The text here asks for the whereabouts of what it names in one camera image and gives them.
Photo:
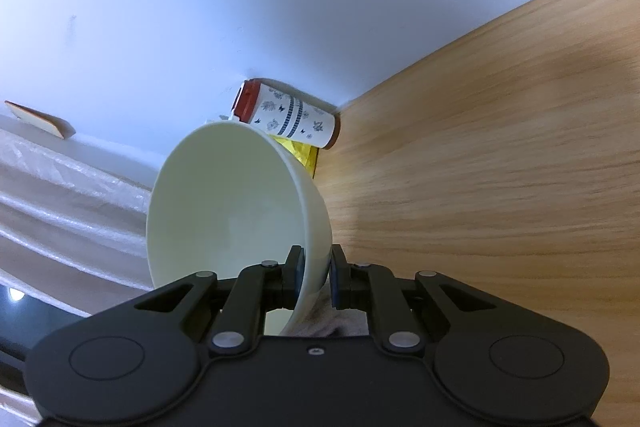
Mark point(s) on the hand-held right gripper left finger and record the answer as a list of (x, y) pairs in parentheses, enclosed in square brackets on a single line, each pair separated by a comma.
[(299, 272)]

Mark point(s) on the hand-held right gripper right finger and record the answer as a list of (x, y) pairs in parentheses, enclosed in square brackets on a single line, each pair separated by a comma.
[(334, 278)]

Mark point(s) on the grey cleaning cloth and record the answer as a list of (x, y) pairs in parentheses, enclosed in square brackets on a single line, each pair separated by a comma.
[(340, 324)]

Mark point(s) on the pale green ceramic bowl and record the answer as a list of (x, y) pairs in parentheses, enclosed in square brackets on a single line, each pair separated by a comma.
[(225, 207)]

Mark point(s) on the crumpled yellow foil bag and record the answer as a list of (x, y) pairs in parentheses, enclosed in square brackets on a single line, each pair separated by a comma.
[(302, 154)]

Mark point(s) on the red lid patterned tumbler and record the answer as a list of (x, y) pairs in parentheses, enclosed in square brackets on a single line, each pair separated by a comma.
[(295, 117)]

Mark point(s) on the clear plastic sheet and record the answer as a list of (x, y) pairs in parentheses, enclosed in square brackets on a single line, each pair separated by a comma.
[(60, 197)]

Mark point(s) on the wooden board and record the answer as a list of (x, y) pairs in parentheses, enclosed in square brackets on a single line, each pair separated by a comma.
[(40, 119)]

